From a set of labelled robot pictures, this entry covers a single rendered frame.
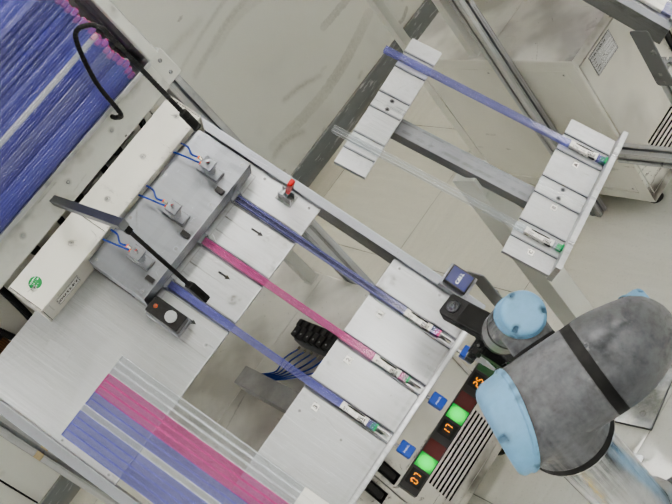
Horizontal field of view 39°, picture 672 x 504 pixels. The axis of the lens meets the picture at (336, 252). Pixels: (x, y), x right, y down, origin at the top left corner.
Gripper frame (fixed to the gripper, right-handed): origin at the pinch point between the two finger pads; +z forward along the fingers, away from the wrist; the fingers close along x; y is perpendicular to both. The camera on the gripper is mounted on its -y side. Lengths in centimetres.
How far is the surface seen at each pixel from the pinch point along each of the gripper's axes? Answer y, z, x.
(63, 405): -57, 5, -52
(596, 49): -14, 37, 93
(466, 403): 4.9, 6.2, -8.0
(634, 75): -2, 48, 100
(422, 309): -12.1, 5.2, 2.5
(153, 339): -51, 5, -32
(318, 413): -17.2, 5.3, -25.8
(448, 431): 4.9, 6.2, -14.4
